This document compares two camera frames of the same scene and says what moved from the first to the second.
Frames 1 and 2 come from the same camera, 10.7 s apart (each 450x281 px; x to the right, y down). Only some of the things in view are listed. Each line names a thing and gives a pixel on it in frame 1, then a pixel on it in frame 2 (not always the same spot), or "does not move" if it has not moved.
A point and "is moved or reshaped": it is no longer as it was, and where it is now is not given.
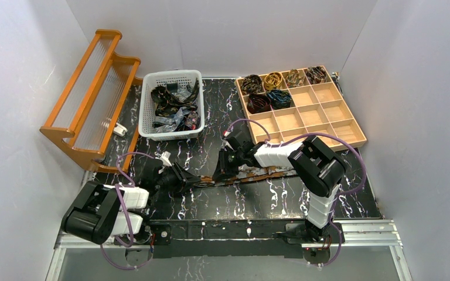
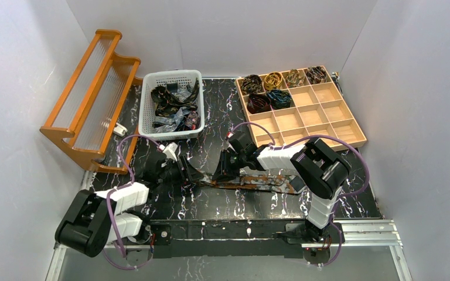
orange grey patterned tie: x=247 y=173 is moved or reshaped
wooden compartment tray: x=299 y=103 does not move
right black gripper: x=225 y=169 does not move
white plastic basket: x=171 y=106 does not move
